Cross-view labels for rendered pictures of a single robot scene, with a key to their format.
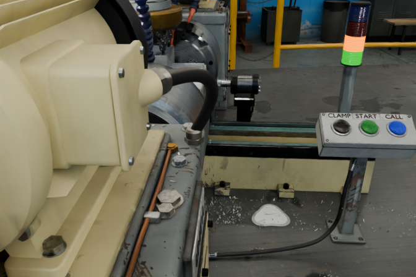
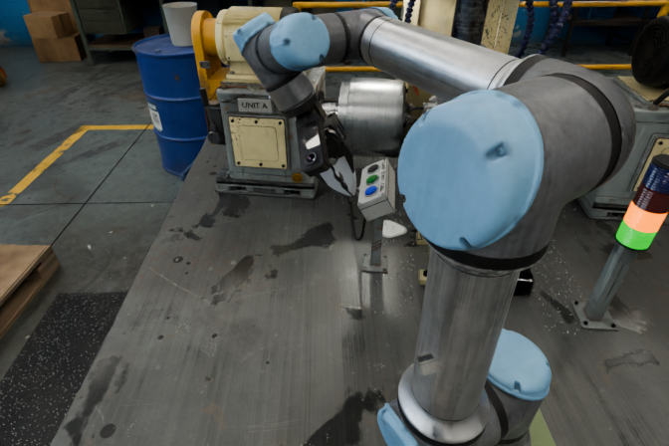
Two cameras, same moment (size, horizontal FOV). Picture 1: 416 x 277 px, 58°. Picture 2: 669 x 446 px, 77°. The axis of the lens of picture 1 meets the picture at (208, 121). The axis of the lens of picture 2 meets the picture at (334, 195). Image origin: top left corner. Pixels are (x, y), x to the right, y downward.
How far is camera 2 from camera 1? 1.29 m
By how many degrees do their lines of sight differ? 78
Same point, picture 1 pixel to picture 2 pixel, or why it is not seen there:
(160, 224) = (245, 89)
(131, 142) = (230, 55)
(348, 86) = (609, 265)
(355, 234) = (370, 266)
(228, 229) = not seen: hidden behind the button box
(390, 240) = (365, 287)
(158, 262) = (231, 89)
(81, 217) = (242, 75)
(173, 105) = (350, 96)
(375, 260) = (344, 271)
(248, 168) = not seen: hidden behind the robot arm
